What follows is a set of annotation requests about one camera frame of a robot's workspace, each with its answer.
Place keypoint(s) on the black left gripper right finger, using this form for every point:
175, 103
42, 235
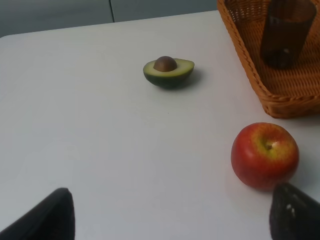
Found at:
293, 215

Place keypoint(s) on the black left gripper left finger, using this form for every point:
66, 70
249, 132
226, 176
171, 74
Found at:
51, 219

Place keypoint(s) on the dark translucent cup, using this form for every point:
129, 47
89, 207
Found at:
286, 28

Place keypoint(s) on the orange wicker basket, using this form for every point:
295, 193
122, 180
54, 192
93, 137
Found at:
283, 94

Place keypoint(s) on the red yellow apple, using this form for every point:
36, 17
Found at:
263, 155

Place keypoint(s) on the halved avocado with pit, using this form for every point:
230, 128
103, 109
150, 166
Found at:
167, 72

